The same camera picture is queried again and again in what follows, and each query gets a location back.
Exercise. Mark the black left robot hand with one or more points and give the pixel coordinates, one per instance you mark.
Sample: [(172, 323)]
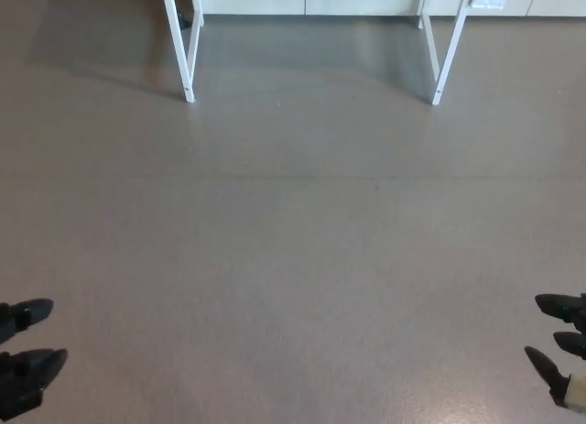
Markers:
[(27, 373)]

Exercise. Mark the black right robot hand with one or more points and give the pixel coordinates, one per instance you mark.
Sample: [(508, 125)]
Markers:
[(567, 307)]

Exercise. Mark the white table with metal frame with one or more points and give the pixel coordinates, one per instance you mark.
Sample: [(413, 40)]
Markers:
[(189, 92)]

